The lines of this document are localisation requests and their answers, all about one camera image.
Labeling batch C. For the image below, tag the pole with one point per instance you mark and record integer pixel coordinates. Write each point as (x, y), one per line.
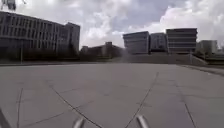
(22, 53)

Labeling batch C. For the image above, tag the grey slanted building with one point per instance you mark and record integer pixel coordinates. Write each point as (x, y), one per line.
(136, 42)

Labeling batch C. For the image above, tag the robot's own part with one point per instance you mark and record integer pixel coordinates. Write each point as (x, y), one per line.
(79, 123)
(142, 122)

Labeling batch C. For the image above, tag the small grey building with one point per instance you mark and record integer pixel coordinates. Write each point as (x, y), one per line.
(208, 46)

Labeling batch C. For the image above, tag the grey concrete wall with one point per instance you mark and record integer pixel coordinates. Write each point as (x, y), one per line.
(160, 59)

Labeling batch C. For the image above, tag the long grey office building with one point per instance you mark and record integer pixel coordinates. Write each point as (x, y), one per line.
(30, 35)

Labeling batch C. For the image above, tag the dark banded building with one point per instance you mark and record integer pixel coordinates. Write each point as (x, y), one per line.
(181, 40)

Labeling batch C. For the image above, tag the pale grey building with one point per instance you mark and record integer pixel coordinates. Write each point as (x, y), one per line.
(158, 42)

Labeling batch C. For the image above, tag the low dark building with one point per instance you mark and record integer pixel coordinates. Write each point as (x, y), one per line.
(100, 50)

